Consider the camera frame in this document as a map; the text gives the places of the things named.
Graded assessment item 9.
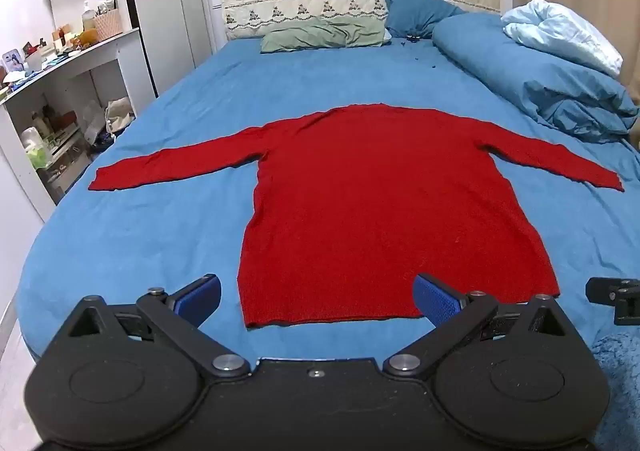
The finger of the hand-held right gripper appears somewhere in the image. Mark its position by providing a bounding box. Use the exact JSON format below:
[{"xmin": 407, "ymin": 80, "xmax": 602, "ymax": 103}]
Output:
[{"xmin": 586, "ymin": 276, "xmax": 640, "ymax": 327}]

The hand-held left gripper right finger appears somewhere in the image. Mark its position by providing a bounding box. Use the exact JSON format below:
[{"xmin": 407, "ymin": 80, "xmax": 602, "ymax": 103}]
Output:
[{"xmin": 383, "ymin": 273, "xmax": 572, "ymax": 382}]

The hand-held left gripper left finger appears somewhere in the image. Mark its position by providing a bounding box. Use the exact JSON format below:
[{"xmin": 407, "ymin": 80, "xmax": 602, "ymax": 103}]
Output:
[{"xmin": 64, "ymin": 273, "xmax": 252, "ymax": 382}]

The red knit sweater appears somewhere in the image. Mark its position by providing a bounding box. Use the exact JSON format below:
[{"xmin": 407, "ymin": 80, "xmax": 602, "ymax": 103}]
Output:
[{"xmin": 88, "ymin": 102, "xmax": 625, "ymax": 329}]

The blue fluffy rug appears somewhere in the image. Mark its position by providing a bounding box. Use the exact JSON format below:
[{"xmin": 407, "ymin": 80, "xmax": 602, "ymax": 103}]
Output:
[{"xmin": 590, "ymin": 331, "xmax": 640, "ymax": 451}]

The bed with blue sheet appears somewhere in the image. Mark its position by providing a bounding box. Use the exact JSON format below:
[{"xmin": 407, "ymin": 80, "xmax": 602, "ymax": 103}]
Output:
[{"xmin": 15, "ymin": 38, "xmax": 640, "ymax": 367}]

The beige bag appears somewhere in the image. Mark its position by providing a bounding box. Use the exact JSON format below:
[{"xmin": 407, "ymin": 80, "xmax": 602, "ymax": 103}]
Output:
[{"xmin": 104, "ymin": 98, "xmax": 136, "ymax": 132}]

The green packet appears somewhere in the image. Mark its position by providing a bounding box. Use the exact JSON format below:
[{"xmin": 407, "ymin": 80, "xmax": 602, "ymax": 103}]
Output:
[{"xmin": 22, "ymin": 127, "xmax": 53, "ymax": 169}]

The blue duvet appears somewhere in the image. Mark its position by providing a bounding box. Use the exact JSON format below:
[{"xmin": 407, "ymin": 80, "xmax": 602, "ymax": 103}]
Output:
[{"xmin": 432, "ymin": 14, "xmax": 640, "ymax": 144}]

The white shelf desk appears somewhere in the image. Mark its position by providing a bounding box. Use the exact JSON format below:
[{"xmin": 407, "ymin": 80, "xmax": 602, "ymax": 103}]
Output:
[{"xmin": 0, "ymin": 27, "xmax": 156, "ymax": 207}]

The pale blue white quilt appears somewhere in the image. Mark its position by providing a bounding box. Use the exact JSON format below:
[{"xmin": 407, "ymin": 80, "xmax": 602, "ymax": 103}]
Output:
[{"xmin": 501, "ymin": 0, "xmax": 624, "ymax": 78}]

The orange plush toy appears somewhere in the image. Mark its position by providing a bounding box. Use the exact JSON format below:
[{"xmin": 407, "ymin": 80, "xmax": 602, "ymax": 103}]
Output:
[{"xmin": 70, "ymin": 28, "xmax": 98, "ymax": 49}]

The woven storage basket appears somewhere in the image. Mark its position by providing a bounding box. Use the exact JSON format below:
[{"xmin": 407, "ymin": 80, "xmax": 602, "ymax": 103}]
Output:
[{"xmin": 94, "ymin": 8, "xmax": 123, "ymax": 43}]

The blue pillow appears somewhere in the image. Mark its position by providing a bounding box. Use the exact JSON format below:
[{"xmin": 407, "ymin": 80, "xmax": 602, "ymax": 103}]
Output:
[{"xmin": 384, "ymin": 0, "xmax": 468, "ymax": 39}]

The green pillow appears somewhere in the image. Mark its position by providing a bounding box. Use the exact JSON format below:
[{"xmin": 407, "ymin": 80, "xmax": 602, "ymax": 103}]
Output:
[{"xmin": 260, "ymin": 15, "xmax": 386, "ymax": 53}]

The white and grey wardrobe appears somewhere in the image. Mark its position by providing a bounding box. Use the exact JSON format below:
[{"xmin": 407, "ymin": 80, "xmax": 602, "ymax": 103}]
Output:
[{"xmin": 125, "ymin": 0, "xmax": 216, "ymax": 97}]

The small photo frame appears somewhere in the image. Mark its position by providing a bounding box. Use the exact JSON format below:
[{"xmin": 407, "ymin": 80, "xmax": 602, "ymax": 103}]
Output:
[{"xmin": 1, "ymin": 48, "xmax": 23, "ymax": 77}]

